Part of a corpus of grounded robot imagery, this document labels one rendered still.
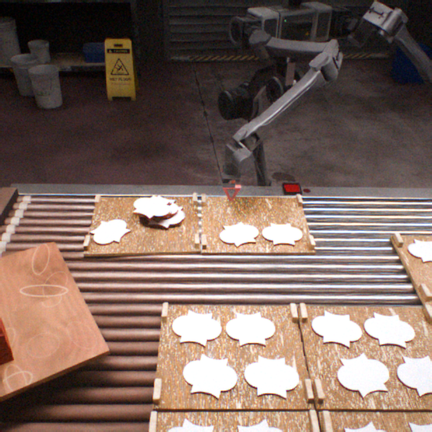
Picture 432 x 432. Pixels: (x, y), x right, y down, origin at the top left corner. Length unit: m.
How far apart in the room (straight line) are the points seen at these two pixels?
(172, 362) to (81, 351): 0.25
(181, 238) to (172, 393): 0.63
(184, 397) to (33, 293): 0.52
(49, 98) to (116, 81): 0.70
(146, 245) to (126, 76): 3.66
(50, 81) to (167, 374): 4.16
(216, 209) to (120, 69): 3.51
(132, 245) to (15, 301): 0.47
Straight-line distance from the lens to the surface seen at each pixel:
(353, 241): 1.85
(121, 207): 1.91
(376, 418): 1.34
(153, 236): 1.75
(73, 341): 1.31
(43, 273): 1.52
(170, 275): 1.61
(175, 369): 1.34
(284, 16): 2.30
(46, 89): 5.18
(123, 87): 5.25
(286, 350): 1.40
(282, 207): 1.92
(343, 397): 1.35
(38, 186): 2.16
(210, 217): 1.84
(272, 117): 1.73
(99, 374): 1.38
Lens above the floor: 2.03
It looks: 37 degrees down
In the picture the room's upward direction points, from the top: 2 degrees clockwise
